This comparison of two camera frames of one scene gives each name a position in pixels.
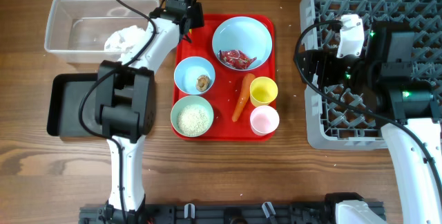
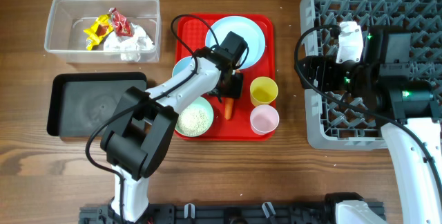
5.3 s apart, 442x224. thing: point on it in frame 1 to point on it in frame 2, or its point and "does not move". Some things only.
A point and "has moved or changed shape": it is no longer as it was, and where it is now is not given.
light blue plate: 246,34 has moved or changed shape
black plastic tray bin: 65,96 does not move
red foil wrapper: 235,59 has moved or changed shape
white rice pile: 193,119 does not move
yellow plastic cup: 263,90 does not move
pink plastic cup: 264,120 does not move
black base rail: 217,213 does not move
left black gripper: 197,11 to 236,89
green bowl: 192,115 does not move
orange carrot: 247,82 to 228,107
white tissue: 126,40 does not move
